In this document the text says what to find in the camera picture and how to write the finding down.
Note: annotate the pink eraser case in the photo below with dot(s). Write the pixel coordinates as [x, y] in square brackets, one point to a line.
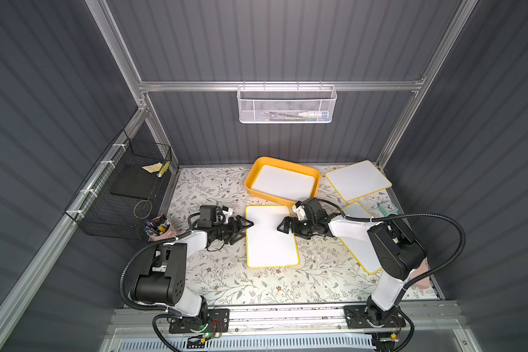
[425, 282]

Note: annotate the right whiteboard under arm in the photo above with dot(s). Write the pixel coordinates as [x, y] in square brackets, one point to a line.
[361, 247]

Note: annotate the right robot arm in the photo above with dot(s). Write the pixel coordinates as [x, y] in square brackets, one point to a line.
[390, 239]

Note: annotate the markers in white basket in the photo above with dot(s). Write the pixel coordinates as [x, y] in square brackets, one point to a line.
[311, 116]

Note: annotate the yellow sticky note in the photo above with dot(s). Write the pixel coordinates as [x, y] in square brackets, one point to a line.
[153, 168]

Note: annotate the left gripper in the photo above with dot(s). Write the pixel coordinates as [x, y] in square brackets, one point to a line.
[231, 226]

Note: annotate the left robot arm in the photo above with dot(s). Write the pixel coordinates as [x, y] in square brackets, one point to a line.
[154, 279]

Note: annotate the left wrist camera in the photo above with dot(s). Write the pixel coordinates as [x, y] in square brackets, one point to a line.
[212, 215]

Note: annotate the yellow plastic storage box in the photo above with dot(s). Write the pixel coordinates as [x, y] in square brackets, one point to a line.
[287, 165]

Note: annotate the white wire mesh basket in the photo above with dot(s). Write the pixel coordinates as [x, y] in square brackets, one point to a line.
[253, 99]

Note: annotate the black wire basket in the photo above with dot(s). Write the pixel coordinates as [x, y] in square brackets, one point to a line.
[119, 195]

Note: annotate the pink pen cup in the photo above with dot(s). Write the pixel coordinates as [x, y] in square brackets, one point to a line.
[159, 228]

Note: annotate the small mint green clock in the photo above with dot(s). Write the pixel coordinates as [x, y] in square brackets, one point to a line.
[388, 208]

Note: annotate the floral table mat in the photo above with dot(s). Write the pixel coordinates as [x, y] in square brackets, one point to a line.
[327, 271]

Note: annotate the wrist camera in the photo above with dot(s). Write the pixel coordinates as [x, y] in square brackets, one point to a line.
[212, 215]
[309, 209]

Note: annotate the whiteboard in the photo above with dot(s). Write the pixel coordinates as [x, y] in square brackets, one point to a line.
[358, 180]
[267, 247]
[285, 184]

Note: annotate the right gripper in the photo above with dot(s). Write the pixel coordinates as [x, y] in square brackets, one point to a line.
[298, 225]

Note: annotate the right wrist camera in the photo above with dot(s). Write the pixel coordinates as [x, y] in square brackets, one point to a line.
[309, 209]

